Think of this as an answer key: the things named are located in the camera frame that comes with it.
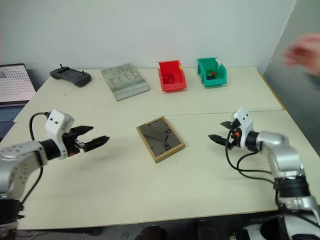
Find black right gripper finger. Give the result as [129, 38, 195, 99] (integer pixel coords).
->
[220, 120, 236, 131]
[207, 133, 230, 147]

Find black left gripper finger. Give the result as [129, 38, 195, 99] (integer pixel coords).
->
[83, 135, 111, 153]
[71, 125, 95, 136]

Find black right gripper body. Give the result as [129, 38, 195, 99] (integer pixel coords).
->
[228, 119, 244, 151]

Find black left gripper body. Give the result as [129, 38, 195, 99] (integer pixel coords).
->
[64, 131, 86, 157]

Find laptop computer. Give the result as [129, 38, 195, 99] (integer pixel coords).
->
[0, 63, 37, 141]

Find person's bare hand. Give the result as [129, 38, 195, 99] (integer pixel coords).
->
[280, 33, 320, 76]

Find green plastic storage bin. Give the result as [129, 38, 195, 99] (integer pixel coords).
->
[196, 56, 229, 89]

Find black handheld remote controller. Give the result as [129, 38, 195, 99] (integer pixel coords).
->
[48, 64, 92, 89]

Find wooden framed square clock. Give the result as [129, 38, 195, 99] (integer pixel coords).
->
[135, 115, 186, 164]

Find grey book with FEED print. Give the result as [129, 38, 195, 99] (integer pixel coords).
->
[100, 62, 151, 102]

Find red plastic storage bin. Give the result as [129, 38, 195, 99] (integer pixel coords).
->
[156, 59, 188, 94]

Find grey partition panel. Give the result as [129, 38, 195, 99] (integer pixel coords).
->
[262, 0, 320, 161]

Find red blocks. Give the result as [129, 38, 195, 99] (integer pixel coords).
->
[163, 72, 178, 85]

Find white robot body shell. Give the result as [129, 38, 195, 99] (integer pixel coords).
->
[233, 219, 288, 240]

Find dark rounded shape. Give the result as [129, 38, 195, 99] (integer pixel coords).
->
[136, 224, 168, 240]

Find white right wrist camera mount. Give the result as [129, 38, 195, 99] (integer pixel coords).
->
[232, 107, 255, 151]

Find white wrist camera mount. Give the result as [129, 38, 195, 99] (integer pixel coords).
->
[44, 109, 76, 161]
[232, 107, 255, 151]

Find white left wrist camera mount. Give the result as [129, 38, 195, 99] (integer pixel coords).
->
[44, 109, 76, 161]

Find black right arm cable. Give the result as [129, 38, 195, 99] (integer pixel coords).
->
[224, 126, 279, 185]

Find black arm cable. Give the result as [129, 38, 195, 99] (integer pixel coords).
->
[224, 126, 279, 185]
[20, 112, 50, 204]

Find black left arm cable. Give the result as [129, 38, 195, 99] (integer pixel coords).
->
[20, 112, 50, 204]

